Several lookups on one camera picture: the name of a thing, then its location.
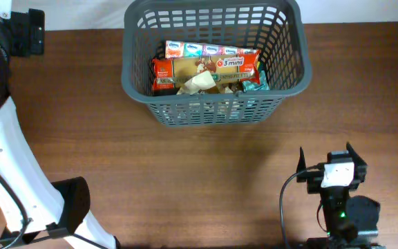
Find grey plastic basket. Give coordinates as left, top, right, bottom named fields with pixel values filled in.
left=122, top=0, right=312, bottom=127

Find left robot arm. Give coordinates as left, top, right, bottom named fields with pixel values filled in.
left=0, top=1, right=120, bottom=249

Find Kleenex tissue multipack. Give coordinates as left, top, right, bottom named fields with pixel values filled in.
left=165, top=40, right=258, bottom=59

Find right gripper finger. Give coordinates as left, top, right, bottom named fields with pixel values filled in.
left=296, top=147, right=306, bottom=173
left=346, top=142, right=367, bottom=167

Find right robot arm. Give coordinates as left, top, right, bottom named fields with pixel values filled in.
left=296, top=143, right=381, bottom=249

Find small teal wipes packet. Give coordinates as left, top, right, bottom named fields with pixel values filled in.
left=242, top=71, right=270, bottom=92

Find San Remo spaghetti packet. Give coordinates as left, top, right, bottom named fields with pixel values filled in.
left=152, top=52, right=259, bottom=91

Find beige brown snack bag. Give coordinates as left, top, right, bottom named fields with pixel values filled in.
left=177, top=71, right=216, bottom=95
left=216, top=82, right=244, bottom=93

